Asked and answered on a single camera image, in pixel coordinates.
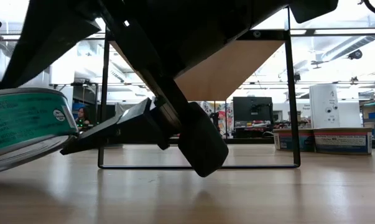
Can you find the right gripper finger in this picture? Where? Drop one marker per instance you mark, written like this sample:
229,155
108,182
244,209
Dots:
128,121
50,28

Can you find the silver can teal label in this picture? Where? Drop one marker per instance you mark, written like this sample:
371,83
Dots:
25,124

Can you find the gold can blue red label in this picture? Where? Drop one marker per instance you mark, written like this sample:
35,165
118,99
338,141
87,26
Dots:
294,141
342,141

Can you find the black background robot arm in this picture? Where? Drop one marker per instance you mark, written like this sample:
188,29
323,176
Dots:
215,119

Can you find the person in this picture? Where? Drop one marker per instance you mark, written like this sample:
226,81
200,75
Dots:
83,116

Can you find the floral hanging cloth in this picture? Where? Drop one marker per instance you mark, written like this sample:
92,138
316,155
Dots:
229,112

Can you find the large black monitor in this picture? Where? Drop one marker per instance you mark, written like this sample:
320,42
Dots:
252,107

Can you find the cluttered workbench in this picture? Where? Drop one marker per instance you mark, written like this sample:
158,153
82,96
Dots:
252,128

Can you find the wooden shelf black frame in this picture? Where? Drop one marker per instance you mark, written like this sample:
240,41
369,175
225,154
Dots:
237,68

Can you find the black table frame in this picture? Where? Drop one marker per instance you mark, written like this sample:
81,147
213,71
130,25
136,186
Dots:
252,141

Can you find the grey ceiling duct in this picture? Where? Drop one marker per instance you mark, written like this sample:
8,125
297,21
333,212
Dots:
345,49

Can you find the black ceiling camera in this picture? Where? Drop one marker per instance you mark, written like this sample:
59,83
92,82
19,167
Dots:
356,54

